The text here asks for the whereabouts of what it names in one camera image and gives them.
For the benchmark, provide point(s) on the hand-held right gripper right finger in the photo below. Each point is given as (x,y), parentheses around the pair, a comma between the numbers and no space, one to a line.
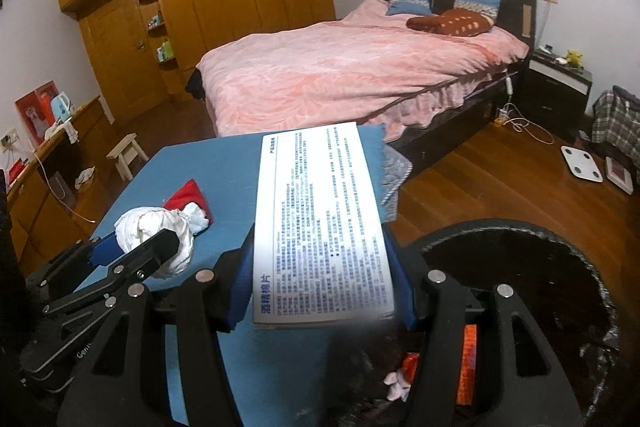
(400,279)

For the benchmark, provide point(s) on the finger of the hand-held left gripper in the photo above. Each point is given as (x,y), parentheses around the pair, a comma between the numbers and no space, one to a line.
(105,252)
(150,247)

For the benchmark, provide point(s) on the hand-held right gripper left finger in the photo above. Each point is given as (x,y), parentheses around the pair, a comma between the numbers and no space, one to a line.
(240,287)

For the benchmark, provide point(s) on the white tissue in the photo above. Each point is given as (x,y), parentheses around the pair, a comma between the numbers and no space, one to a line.
(145,222)

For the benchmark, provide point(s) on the white printed box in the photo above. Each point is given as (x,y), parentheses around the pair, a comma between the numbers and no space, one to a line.
(320,227)

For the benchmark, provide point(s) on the black trash bin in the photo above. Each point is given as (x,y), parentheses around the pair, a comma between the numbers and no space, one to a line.
(525,257)

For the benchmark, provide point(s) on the red plastic bag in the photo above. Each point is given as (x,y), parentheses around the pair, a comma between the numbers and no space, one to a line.
(187,194)

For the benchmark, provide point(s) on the white cloth on floor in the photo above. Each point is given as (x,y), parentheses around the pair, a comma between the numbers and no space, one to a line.
(85,178)

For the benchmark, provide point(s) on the wooden sideboard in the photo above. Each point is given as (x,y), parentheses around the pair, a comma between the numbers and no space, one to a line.
(35,207)

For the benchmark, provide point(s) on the blue table mat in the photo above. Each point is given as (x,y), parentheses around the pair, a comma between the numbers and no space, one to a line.
(220,177)

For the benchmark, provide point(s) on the small wooden stool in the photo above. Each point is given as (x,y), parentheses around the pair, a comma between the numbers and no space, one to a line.
(125,147)

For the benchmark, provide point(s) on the grey quilted cloth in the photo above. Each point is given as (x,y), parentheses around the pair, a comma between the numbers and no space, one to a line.
(397,172)

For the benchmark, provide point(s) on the red box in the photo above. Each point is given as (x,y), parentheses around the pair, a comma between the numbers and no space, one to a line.
(17,169)

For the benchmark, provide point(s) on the white crumpled cloth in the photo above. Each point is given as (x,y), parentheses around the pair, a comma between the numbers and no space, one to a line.
(60,131)

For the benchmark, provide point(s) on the light blue kettle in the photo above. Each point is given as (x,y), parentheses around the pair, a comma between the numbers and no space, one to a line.
(62,108)

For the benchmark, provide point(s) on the red poster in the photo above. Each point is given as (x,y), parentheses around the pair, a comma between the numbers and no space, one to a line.
(31,112)

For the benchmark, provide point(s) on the black cloth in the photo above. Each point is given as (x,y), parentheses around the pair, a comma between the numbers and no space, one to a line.
(195,84)

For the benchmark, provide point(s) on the floor power strip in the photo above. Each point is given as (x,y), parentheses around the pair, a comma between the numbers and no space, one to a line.
(502,118)

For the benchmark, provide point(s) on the green packets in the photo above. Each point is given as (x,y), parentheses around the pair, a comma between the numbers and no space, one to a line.
(165,51)

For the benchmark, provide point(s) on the white body scale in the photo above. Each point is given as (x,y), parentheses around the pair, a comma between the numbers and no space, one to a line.
(579,163)

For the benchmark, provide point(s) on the pink blanket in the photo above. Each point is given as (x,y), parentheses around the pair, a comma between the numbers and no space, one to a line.
(325,77)

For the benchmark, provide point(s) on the white hanging charger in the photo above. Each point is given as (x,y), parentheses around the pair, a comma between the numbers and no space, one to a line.
(510,85)

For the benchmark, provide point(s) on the black white nightstand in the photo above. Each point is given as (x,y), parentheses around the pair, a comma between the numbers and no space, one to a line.
(555,102)

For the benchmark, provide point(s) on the pink framed board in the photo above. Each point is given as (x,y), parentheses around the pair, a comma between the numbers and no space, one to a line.
(619,174)

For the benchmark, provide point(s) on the brown patterned pillow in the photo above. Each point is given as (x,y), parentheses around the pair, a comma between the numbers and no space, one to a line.
(450,24)

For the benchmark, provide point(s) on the plaid cloth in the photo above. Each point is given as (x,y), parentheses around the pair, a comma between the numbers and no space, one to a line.
(615,122)

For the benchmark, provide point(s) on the yellow toy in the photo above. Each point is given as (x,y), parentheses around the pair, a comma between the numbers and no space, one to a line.
(574,58)

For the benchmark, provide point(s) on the wall socket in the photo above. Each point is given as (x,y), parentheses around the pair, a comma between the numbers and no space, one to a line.
(10,141)

